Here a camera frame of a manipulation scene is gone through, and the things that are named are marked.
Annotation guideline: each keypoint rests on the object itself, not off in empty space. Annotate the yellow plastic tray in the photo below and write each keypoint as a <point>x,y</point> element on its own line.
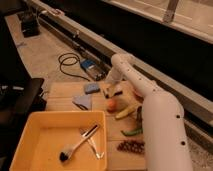
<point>47,134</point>

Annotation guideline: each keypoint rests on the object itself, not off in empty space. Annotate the black-headed dish brush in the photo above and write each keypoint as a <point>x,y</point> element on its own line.
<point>68,151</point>

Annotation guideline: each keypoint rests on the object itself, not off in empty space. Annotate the orange peach toy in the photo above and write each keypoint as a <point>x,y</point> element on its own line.
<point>111,105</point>

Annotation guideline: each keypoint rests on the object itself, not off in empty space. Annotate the black chair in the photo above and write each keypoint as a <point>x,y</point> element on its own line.
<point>16,105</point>

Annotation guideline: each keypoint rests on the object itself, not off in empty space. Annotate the blue power box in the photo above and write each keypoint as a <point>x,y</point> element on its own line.
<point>92,70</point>

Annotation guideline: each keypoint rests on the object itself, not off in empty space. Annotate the green pepper toy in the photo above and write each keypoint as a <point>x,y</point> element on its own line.
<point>132,132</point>

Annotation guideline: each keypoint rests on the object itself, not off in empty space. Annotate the metal tongs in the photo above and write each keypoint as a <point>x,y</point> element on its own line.
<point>92,145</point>

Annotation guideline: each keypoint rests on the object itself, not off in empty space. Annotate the purple grapes toy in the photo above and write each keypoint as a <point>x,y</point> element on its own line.
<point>131,146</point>

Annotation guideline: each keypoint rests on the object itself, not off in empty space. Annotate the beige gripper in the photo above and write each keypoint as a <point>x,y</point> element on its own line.
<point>116,88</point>

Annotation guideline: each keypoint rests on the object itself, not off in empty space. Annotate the black box device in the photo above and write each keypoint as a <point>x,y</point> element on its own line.
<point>29,25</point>

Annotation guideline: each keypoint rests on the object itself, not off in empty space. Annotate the dark metal cup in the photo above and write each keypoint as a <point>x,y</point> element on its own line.
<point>139,115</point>

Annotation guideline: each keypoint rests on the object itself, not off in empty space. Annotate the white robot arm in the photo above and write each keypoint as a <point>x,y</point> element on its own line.
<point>166,146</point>

